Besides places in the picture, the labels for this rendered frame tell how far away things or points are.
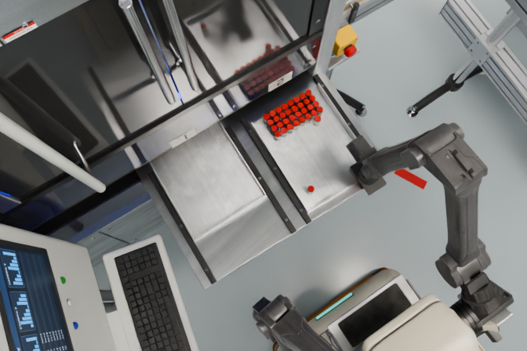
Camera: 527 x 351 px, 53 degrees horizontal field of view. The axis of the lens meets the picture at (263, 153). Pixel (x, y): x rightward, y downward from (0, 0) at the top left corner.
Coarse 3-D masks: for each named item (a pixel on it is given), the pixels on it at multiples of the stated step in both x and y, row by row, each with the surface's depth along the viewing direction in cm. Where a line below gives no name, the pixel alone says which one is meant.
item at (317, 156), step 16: (320, 96) 173; (336, 112) 169; (256, 128) 170; (304, 128) 171; (320, 128) 171; (336, 128) 171; (272, 144) 169; (288, 144) 169; (304, 144) 169; (320, 144) 169; (336, 144) 169; (288, 160) 168; (304, 160) 168; (320, 160) 168; (336, 160) 168; (352, 160) 168; (288, 176) 166; (304, 176) 166; (320, 176) 166; (336, 176) 166; (352, 176) 166; (304, 192) 165; (320, 192) 165; (336, 192) 165; (304, 208) 162
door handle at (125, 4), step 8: (120, 0) 76; (128, 0) 76; (120, 8) 77; (128, 8) 76; (128, 16) 78; (136, 16) 79; (136, 24) 81; (136, 32) 83; (144, 32) 84; (136, 40) 86; (144, 40) 86; (144, 48) 88; (152, 48) 90; (144, 56) 92; (152, 56) 92; (152, 64) 94; (152, 72) 98; (160, 72) 98; (160, 80) 101; (160, 88) 106; (168, 88) 106; (168, 96) 110
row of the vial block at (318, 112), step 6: (318, 108) 168; (306, 114) 167; (312, 114) 167; (318, 114) 169; (300, 120) 166; (306, 120) 168; (312, 120) 171; (288, 126) 166; (294, 126) 167; (300, 126) 170; (276, 132) 165; (282, 132) 165; (288, 132) 169; (276, 138) 167
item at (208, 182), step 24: (192, 144) 169; (216, 144) 169; (168, 168) 167; (192, 168) 167; (216, 168) 167; (240, 168) 167; (168, 192) 165; (192, 192) 165; (216, 192) 165; (240, 192) 165; (264, 192) 162; (192, 216) 163; (216, 216) 163
